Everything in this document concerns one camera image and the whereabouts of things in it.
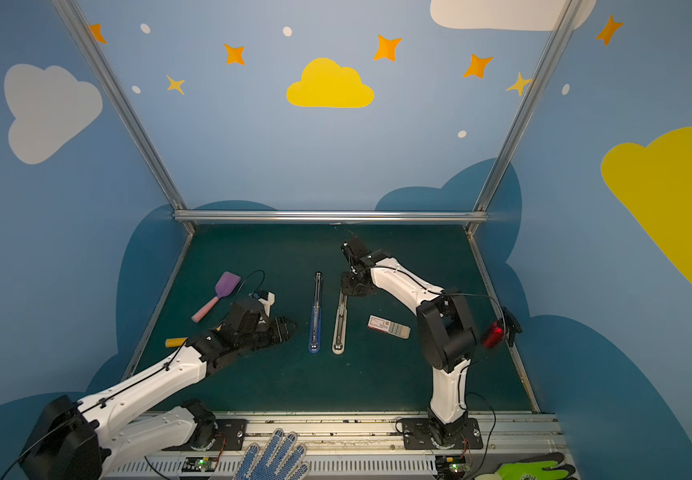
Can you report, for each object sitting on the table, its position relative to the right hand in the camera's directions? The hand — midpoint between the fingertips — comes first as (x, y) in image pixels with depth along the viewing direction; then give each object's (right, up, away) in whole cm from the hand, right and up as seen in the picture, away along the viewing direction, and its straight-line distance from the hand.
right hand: (351, 287), depth 93 cm
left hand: (-14, -10, -12) cm, 22 cm away
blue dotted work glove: (-17, -39, -22) cm, 48 cm away
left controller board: (-37, -40, -23) cm, 59 cm away
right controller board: (+24, -41, -22) cm, 52 cm away
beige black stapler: (-4, -15, -3) cm, 15 cm away
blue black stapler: (-11, -15, -3) cm, 18 cm away
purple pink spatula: (-44, -1, +9) cm, 45 cm away
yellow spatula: (-52, -15, -6) cm, 55 cm away
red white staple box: (+11, -12, 0) cm, 17 cm away
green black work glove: (+47, -40, -23) cm, 66 cm away
